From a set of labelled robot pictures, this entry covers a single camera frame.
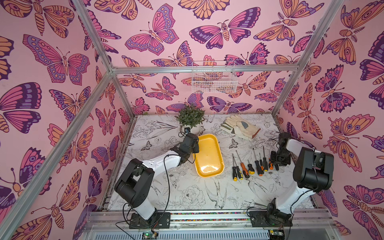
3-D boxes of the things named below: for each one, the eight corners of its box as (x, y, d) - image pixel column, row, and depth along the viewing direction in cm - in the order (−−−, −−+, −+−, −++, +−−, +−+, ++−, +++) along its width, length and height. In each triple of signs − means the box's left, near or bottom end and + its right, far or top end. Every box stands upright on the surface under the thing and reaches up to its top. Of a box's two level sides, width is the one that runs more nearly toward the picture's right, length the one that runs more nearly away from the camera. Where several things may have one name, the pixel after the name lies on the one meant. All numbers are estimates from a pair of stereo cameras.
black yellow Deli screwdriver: (233, 181, 88) (234, 179, 86) (230, 155, 99) (231, 153, 97) (236, 181, 88) (237, 179, 86) (233, 155, 99) (234, 153, 97)
